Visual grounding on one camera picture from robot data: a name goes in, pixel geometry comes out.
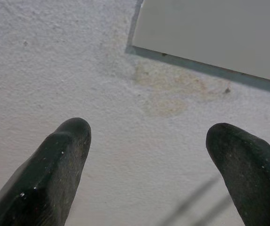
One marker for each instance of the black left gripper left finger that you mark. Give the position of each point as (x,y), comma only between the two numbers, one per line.
(43,179)

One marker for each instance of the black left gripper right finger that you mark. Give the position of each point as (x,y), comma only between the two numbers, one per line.
(252,174)

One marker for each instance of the grey glass-edged wall panel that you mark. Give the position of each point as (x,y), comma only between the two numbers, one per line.
(208,30)

